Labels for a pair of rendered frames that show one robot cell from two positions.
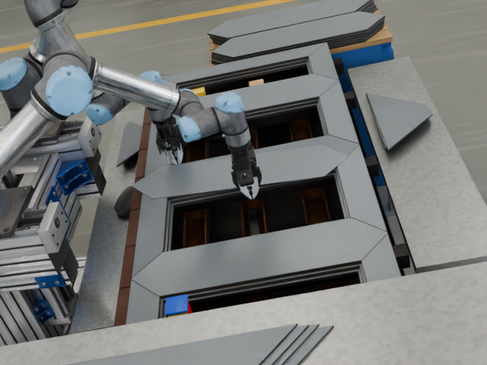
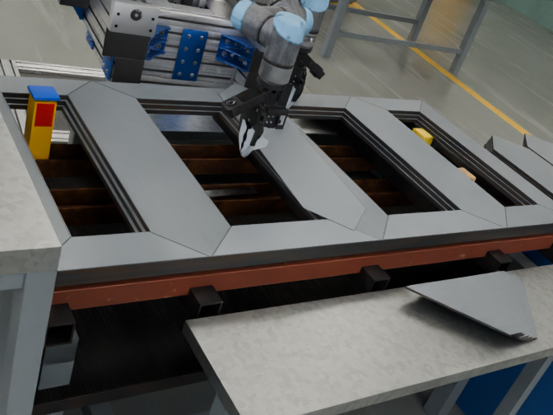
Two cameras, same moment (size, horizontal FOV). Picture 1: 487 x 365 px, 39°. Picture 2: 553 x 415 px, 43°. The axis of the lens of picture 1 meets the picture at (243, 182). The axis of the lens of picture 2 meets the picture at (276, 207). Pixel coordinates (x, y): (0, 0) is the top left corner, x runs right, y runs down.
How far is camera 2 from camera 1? 1.45 m
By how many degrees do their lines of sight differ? 36
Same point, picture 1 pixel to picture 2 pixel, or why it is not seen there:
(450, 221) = (293, 359)
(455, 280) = (12, 202)
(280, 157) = (324, 175)
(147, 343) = not seen: outside the picture
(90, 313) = not seen: hidden behind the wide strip
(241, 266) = (123, 144)
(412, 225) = (270, 319)
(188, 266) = (117, 112)
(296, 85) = (471, 193)
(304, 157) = (333, 194)
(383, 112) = (480, 283)
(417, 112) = (502, 318)
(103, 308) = not seen: hidden behind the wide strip
